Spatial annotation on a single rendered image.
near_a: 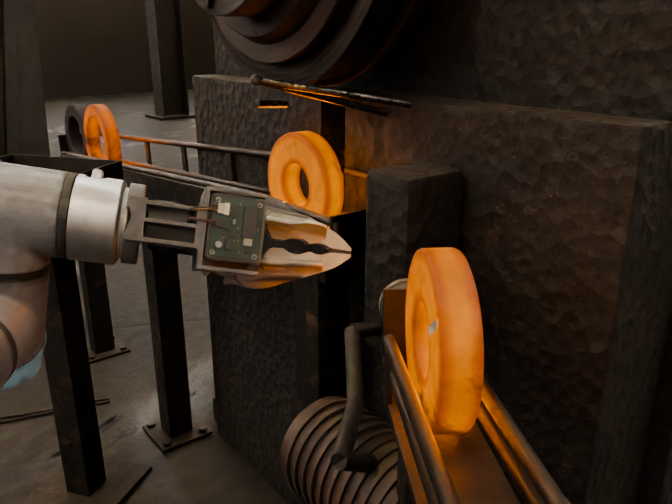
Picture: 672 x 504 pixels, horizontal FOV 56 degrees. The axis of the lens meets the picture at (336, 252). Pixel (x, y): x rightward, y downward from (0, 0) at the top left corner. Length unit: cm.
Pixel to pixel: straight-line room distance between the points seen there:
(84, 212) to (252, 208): 14
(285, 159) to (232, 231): 44
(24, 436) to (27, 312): 124
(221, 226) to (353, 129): 45
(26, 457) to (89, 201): 124
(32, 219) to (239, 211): 16
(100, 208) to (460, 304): 30
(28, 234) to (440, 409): 35
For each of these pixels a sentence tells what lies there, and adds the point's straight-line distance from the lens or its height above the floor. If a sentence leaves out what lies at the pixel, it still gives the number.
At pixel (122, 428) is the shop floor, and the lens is 176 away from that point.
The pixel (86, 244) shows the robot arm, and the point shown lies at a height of 79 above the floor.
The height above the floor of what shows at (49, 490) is 1.
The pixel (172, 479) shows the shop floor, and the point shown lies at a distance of 156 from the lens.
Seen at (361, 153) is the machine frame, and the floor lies 79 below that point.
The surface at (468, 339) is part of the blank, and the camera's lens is 48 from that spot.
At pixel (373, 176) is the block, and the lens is 77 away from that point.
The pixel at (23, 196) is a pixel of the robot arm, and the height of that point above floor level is 83.
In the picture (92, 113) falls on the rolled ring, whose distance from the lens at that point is 176.
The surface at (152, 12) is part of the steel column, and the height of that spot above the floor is 117.
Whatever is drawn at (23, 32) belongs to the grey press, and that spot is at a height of 96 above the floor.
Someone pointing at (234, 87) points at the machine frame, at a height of 86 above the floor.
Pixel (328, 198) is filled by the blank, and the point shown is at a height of 73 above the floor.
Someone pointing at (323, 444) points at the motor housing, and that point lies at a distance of 75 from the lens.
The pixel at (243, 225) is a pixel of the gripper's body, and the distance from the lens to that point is 54.
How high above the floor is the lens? 95
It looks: 19 degrees down
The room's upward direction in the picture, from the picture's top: straight up
